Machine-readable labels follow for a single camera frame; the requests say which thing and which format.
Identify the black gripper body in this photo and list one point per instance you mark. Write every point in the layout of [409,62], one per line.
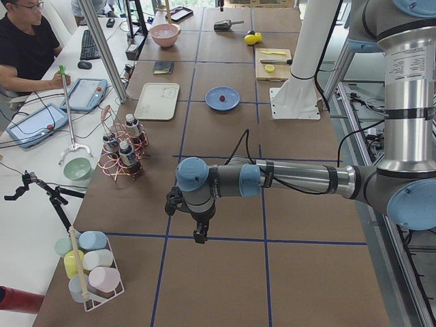
[201,218]

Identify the blue plate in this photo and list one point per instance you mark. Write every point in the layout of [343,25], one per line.
[232,98]

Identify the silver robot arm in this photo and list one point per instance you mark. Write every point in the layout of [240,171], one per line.
[402,185]

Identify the steel ice scoop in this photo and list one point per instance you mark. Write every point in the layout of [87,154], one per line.
[225,25]

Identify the yellow lemon upper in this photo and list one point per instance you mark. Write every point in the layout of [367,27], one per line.
[250,39]

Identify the yellow lemon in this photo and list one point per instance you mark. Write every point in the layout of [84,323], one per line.
[250,39]
[258,37]

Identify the yellow lemon lower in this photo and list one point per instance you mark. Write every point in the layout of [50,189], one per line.
[258,37]

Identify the wooden stand with base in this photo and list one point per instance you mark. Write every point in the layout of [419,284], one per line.
[166,8]

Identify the pink bowl of ice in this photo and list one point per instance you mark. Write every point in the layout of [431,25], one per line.
[165,35]

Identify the yellow plastic knife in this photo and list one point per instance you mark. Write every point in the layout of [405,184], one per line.
[272,52]

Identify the lemon half slice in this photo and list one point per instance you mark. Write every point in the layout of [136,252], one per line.
[269,68]

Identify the grey folded cloth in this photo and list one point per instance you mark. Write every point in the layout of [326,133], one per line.
[163,67]

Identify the wooden cutting board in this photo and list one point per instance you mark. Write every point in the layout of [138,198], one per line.
[281,73]

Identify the tea bottle three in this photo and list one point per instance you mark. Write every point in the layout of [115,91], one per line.
[129,159]

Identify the white cup rack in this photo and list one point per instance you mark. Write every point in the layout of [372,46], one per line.
[90,266]

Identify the cream bear tray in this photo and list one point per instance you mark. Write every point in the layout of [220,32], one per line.
[157,101]

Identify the tea bottle two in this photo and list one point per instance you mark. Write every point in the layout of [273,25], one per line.
[133,128]

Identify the tea bottle one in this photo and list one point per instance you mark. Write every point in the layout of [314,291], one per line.
[111,144]

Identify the green bowl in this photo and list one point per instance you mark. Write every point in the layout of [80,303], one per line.
[78,169]

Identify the black keyboard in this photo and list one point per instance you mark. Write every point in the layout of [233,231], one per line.
[89,50]

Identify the long reacher grabber stick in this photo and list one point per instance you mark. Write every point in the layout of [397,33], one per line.
[74,145]

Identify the black computer mouse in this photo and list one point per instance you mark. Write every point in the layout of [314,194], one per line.
[84,65]

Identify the blue teach pendant far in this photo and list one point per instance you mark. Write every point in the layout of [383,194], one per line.
[86,94]

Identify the blue teach pendant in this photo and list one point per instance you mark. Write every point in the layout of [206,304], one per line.
[39,125]
[86,94]

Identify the blue teach pendant near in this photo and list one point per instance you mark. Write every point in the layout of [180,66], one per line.
[39,125]

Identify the red bottle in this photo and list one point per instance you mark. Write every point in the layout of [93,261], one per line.
[20,301]

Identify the seated person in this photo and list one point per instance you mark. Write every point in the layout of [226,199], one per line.
[28,49]

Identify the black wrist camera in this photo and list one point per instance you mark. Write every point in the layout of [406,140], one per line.
[174,202]

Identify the copper wire bottle rack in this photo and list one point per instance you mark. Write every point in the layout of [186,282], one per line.
[114,168]

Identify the aluminium frame post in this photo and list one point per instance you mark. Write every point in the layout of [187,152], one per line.
[98,35]

